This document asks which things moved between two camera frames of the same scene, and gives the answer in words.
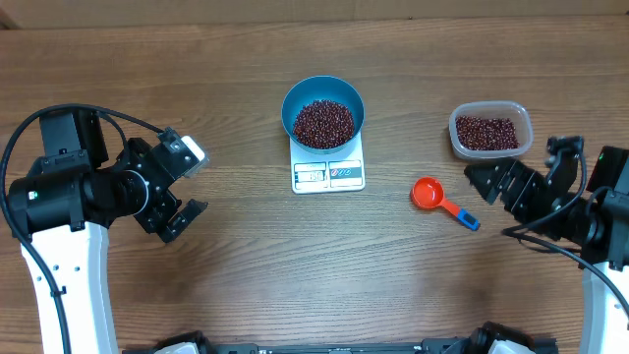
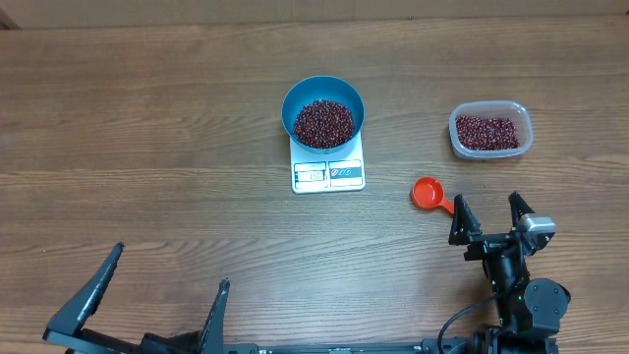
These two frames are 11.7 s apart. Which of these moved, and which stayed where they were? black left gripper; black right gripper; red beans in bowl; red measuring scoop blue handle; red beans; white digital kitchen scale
Moved: black left gripper; black right gripper
Stayed: red beans; white digital kitchen scale; red measuring scoop blue handle; red beans in bowl
